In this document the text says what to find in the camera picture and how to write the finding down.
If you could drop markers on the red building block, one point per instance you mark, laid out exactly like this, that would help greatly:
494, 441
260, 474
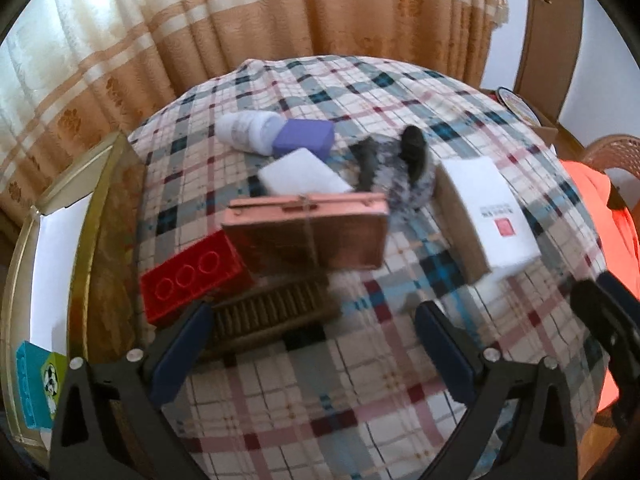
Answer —
190, 270

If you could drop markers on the white power adapter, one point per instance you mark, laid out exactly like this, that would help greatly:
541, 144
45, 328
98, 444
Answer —
300, 172

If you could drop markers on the pink rectangular box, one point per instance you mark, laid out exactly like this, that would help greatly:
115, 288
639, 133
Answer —
310, 240

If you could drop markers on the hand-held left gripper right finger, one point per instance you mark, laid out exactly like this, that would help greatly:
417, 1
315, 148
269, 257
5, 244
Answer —
445, 345

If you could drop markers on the green building block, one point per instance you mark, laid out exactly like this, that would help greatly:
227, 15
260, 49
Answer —
52, 380

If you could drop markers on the cardboard box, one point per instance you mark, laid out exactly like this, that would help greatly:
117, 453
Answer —
547, 135

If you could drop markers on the grey speckled fuzzy object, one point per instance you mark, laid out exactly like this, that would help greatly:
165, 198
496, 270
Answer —
395, 180

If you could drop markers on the gold tin tray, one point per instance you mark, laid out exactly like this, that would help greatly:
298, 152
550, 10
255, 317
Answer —
55, 250

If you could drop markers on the brown comb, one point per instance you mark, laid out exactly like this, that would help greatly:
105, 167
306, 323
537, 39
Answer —
270, 310

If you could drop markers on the beige and orange curtain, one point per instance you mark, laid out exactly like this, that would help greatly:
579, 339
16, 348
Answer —
300, 5

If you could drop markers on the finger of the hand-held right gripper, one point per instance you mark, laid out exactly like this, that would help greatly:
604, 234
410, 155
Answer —
605, 320

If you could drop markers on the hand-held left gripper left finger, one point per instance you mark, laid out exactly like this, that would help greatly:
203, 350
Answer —
182, 355

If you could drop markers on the orange cloth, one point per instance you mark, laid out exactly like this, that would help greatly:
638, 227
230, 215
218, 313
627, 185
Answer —
585, 200

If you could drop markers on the white pill bottle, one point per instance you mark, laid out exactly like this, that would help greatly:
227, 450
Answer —
245, 130

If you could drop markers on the purple block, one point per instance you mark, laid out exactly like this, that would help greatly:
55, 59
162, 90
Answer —
305, 137

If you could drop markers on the blue building block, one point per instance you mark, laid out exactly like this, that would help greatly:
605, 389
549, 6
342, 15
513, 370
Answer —
27, 385

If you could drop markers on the wicker chair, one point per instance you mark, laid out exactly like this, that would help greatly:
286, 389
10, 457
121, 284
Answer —
615, 147

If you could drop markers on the round patterned tin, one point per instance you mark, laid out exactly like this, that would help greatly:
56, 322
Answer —
515, 105

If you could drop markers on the large white box red label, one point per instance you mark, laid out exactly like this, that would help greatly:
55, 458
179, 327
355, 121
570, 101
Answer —
490, 200

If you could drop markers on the wooden cabinet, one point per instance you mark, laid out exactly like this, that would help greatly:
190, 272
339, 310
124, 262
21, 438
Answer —
550, 35

